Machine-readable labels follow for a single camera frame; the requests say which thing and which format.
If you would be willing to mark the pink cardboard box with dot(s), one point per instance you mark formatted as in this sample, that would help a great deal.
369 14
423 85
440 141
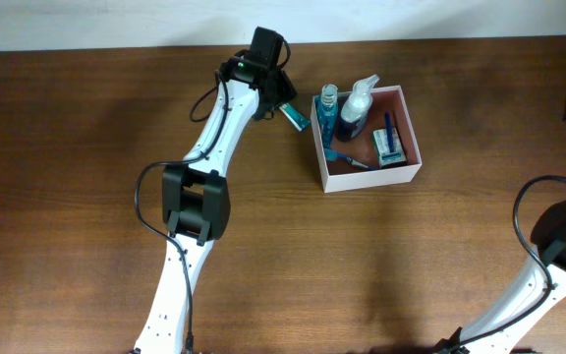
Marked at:
340 175

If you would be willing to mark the green red toothpaste tube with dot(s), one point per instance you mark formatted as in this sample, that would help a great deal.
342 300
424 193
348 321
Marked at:
297 119

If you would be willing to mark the blue disposable razor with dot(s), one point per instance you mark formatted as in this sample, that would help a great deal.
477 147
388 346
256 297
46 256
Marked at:
388 147

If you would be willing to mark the green mouthwash bottle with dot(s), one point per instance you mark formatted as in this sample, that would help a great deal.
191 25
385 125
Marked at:
327 110

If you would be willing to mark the blue white toothbrush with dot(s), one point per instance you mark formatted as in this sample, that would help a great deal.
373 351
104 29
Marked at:
333 155

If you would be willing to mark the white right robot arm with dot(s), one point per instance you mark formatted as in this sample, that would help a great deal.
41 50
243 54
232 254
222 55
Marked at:
538 287

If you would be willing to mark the blue foam soap dispenser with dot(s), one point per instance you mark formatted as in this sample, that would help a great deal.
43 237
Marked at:
354 113

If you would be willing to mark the green white soap bar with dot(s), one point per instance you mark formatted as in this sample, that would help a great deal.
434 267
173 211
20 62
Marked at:
392 164

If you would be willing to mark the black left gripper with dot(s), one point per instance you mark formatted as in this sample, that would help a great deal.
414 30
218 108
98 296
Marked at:
287 92

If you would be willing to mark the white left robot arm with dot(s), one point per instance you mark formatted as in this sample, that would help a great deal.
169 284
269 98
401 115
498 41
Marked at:
195 200

